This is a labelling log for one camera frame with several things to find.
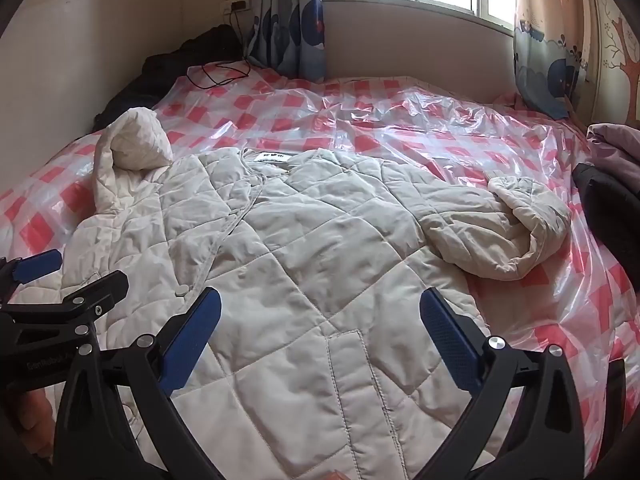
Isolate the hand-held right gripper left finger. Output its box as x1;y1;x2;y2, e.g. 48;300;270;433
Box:
52;287;222;480

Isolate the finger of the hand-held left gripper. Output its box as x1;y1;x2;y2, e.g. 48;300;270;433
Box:
59;270;130;320
0;249;64;286

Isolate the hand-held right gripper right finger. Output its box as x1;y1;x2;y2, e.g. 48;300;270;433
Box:
415;287;586;480

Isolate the black clothes heap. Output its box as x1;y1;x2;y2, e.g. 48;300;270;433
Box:
95;25;246;126

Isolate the red checked plastic sheet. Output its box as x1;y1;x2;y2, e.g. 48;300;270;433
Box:
0;60;640;480

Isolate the pink cloth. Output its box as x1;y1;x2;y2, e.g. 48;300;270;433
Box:
585;122;640;196

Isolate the pink and blue patterned curtain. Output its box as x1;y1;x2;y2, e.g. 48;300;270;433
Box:
512;0;598;121

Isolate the black cable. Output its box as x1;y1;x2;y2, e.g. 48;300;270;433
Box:
186;7;253;90

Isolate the tree wall sticker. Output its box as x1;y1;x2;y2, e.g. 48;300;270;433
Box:
597;0;640;121

